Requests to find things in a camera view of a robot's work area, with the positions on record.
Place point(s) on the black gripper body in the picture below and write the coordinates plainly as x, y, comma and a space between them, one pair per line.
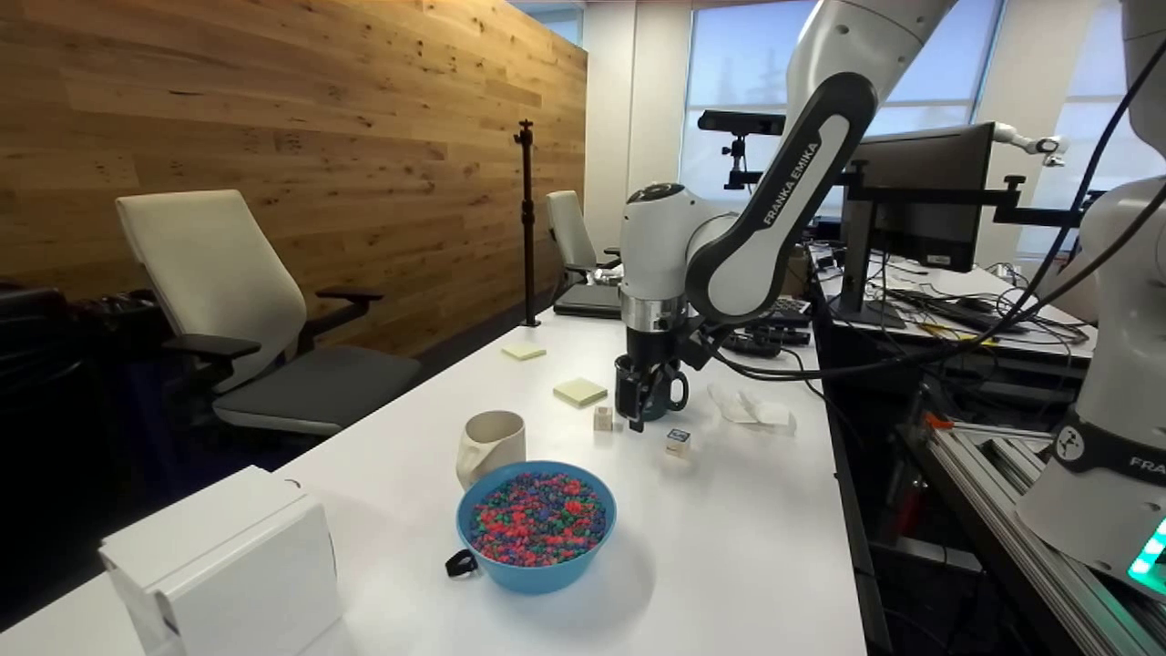
652, 349

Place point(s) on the small pale block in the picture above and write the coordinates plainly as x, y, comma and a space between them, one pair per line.
678, 443

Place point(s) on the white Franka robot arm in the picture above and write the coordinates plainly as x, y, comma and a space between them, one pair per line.
752, 232

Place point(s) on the dark blue mug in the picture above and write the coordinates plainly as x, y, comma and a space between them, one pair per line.
652, 404

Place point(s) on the small white block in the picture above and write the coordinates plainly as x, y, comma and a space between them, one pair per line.
603, 421

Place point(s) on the cream ceramic mug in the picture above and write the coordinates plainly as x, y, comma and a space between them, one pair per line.
489, 445

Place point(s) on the yellow sticky note pad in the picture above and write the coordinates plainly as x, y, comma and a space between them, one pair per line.
582, 392

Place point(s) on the dark closed laptop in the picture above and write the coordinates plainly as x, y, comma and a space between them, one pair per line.
589, 299

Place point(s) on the clear plastic piece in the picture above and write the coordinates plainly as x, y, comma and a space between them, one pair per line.
758, 409

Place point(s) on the black desk devices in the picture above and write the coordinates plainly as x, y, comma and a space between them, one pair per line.
776, 334

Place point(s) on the pale sticky note pad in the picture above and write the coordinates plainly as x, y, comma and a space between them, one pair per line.
523, 353

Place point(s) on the small white office chair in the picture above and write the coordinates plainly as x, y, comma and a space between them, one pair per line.
569, 232

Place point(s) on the colourful beads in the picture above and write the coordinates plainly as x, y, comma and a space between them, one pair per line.
535, 515

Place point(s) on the black tripod pole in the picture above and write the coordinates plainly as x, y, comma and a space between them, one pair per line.
525, 219

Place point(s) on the blue bowl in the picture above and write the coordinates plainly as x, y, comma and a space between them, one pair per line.
532, 573

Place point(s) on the small black clip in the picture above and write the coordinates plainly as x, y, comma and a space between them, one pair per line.
461, 564

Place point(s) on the black keyboard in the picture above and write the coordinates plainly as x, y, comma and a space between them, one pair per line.
961, 310

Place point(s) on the black computer monitor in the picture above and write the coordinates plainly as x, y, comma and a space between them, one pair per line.
924, 186

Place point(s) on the white box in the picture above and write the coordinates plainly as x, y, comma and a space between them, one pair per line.
231, 569

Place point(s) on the large white office chair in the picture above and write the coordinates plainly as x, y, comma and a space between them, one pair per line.
206, 268

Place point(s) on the black camera on stand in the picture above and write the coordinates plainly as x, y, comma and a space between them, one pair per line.
741, 118

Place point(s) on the aluminium rail frame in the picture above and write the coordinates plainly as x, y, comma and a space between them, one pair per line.
1032, 522

